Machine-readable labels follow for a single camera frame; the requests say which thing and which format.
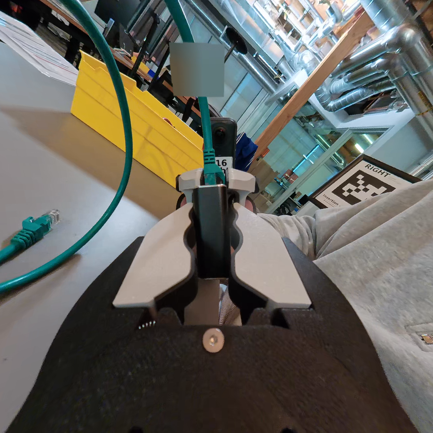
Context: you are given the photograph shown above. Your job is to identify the silver ventilation ducts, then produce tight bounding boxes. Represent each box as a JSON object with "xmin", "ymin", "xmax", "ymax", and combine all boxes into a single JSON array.
[{"xmin": 210, "ymin": 0, "xmax": 433, "ymax": 120}]

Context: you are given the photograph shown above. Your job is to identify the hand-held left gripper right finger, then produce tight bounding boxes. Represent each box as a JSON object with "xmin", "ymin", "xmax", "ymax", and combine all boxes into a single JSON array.
[{"xmin": 228, "ymin": 202, "xmax": 311, "ymax": 309}]

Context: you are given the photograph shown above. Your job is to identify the white paper sheet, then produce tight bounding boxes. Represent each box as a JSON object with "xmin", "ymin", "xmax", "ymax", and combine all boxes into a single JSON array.
[{"xmin": 0, "ymin": 10, "xmax": 80, "ymax": 86}]

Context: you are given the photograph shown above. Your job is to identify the blue and white cloth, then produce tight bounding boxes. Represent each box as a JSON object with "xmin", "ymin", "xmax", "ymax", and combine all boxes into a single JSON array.
[{"xmin": 235, "ymin": 132, "xmax": 260, "ymax": 172}]

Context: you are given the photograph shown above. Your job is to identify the yellow plastic bin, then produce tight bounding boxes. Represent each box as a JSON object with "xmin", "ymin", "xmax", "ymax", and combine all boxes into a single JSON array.
[{"xmin": 70, "ymin": 51, "xmax": 205, "ymax": 189}]

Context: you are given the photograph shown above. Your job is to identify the wooden beam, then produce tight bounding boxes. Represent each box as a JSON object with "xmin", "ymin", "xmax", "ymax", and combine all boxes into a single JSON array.
[{"xmin": 254, "ymin": 10, "xmax": 377, "ymax": 160}]

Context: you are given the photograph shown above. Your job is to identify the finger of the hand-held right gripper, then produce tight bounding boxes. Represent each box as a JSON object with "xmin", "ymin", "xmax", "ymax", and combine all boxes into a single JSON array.
[
  {"xmin": 176, "ymin": 168, "xmax": 206, "ymax": 194},
  {"xmin": 225, "ymin": 168, "xmax": 256, "ymax": 204}
]

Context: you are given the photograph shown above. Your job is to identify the framed tag board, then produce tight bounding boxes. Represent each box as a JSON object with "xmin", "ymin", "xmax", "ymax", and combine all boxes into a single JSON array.
[{"xmin": 309, "ymin": 154, "xmax": 423, "ymax": 211}]

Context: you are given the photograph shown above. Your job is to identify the wooden desk with black legs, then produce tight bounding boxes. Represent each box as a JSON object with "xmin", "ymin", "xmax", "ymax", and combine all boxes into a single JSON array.
[{"xmin": 41, "ymin": 0, "xmax": 203, "ymax": 120}]

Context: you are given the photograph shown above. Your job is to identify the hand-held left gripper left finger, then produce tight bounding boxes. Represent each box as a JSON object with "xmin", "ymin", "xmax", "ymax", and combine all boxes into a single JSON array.
[{"xmin": 112, "ymin": 202, "xmax": 197, "ymax": 309}]

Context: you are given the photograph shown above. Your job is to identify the cardboard boxes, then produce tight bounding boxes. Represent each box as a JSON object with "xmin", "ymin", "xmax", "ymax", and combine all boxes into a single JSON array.
[{"xmin": 250, "ymin": 159, "xmax": 283, "ymax": 198}]

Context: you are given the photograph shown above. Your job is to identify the black round lamp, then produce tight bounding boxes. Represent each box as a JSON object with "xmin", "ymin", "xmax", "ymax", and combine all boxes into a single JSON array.
[{"xmin": 225, "ymin": 27, "xmax": 248, "ymax": 55}]

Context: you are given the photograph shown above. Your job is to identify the green network cable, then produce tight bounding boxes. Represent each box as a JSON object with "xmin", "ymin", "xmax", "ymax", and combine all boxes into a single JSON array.
[{"xmin": 0, "ymin": 0, "xmax": 226, "ymax": 294}]

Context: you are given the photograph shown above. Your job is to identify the black port adapter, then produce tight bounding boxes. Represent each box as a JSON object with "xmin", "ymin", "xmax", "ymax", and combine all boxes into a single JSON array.
[{"xmin": 192, "ymin": 185, "xmax": 235, "ymax": 279}]

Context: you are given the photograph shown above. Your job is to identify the person's grey hoodie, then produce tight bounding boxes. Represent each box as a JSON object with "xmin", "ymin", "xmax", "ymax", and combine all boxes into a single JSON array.
[{"xmin": 313, "ymin": 216, "xmax": 433, "ymax": 433}]

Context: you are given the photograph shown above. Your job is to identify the person's right forearm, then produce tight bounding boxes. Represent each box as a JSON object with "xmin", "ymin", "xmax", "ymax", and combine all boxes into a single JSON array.
[{"xmin": 257, "ymin": 179, "xmax": 433, "ymax": 268}]

